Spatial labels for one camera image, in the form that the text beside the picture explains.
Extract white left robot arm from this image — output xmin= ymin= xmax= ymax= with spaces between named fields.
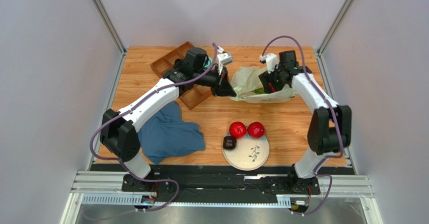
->
xmin=94 ymin=46 xmax=236 ymax=180

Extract brown wooden divided tray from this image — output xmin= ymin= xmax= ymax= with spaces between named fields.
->
xmin=151 ymin=41 xmax=212 ymax=110

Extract green fake grapes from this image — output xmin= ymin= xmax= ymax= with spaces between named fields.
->
xmin=252 ymin=88 xmax=265 ymax=95

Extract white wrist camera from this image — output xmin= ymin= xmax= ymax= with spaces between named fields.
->
xmin=259 ymin=53 xmax=279 ymax=74
xmin=217 ymin=52 xmax=234 ymax=75

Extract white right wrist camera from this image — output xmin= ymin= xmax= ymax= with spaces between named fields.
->
xmin=259 ymin=53 xmax=279 ymax=74

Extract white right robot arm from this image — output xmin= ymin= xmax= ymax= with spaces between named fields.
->
xmin=259 ymin=50 xmax=351 ymax=179

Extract beige and blue plate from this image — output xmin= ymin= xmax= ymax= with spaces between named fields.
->
xmin=222 ymin=131 xmax=270 ymax=171

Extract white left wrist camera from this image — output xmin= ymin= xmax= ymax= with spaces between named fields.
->
xmin=217 ymin=52 xmax=234 ymax=75

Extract teal rolled sock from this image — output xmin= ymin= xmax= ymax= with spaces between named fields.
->
xmin=204 ymin=57 xmax=212 ymax=69

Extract dark purple fake fruit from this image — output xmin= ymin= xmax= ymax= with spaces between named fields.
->
xmin=222 ymin=135 xmax=237 ymax=151

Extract red fake pomegranate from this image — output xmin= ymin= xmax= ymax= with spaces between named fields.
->
xmin=229 ymin=121 xmax=247 ymax=139

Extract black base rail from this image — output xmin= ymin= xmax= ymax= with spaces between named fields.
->
xmin=89 ymin=164 xmax=358 ymax=207

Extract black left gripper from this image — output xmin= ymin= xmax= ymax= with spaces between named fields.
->
xmin=193 ymin=65 xmax=237 ymax=98

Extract red fake tomato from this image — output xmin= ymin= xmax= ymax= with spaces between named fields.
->
xmin=247 ymin=122 xmax=265 ymax=139

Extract light green plastic bag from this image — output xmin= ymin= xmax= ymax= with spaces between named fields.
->
xmin=230 ymin=66 xmax=298 ymax=104

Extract blue crumpled cloth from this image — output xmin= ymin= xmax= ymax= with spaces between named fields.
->
xmin=137 ymin=101 xmax=205 ymax=164

